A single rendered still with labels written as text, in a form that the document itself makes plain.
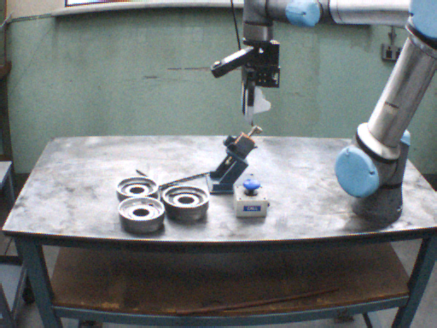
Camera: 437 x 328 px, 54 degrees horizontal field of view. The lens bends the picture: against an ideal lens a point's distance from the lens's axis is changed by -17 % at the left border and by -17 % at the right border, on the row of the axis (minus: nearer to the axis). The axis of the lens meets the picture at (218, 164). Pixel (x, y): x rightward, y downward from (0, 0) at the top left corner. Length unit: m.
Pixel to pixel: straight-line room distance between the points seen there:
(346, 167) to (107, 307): 0.69
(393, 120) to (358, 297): 0.57
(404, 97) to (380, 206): 0.34
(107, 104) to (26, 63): 0.61
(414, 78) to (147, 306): 0.86
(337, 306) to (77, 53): 2.01
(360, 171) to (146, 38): 1.86
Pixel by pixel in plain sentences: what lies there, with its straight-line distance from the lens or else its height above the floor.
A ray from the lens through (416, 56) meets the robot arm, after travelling 0.95.
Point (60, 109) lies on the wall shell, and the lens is 2.88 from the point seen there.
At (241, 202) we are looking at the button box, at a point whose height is 0.84.
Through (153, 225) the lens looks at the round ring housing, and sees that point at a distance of 1.09.
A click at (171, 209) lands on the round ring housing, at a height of 0.83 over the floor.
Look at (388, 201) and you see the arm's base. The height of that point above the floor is 0.86.
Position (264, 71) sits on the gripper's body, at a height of 1.11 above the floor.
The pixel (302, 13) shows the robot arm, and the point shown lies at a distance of 1.08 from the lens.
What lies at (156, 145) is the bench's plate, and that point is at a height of 0.80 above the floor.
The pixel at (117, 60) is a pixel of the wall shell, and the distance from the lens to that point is 2.74.
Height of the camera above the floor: 1.39
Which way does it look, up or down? 24 degrees down
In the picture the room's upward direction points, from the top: 2 degrees clockwise
